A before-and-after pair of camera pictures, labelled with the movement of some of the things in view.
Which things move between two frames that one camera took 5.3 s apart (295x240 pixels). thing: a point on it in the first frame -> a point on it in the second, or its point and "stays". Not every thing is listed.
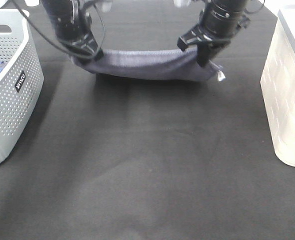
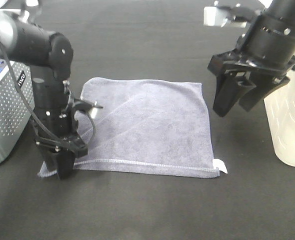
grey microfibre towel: [154, 63] -> [148, 126]
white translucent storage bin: [284, 83] stays
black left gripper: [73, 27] -> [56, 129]
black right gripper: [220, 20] -> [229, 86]
